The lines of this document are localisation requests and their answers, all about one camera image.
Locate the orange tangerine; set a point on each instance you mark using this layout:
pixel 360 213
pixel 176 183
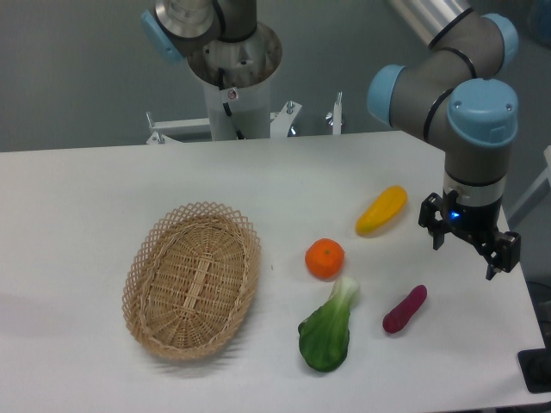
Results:
pixel 324 259

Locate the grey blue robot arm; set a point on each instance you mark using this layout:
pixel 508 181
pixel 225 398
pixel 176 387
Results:
pixel 451 101

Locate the white metal mounting bracket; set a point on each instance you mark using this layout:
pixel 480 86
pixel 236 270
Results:
pixel 220 127

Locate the black box at table edge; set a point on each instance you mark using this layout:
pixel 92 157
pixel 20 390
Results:
pixel 535 367

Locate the purple sweet potato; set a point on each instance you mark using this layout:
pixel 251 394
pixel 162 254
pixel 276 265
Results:
pixel 398 318

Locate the green bok choy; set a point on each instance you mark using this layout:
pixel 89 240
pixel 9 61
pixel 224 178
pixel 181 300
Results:
pixel 324 336

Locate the woven wicker basket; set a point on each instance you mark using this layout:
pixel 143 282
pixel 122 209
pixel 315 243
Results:
pixel 192 281

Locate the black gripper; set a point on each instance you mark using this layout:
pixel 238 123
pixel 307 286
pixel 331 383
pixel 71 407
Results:
pixel 475 225

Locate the white metal table clamp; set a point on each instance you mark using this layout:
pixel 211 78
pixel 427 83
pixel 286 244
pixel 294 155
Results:
pixel 335 119

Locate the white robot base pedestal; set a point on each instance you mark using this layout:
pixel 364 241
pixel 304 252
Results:
pixel 237 76

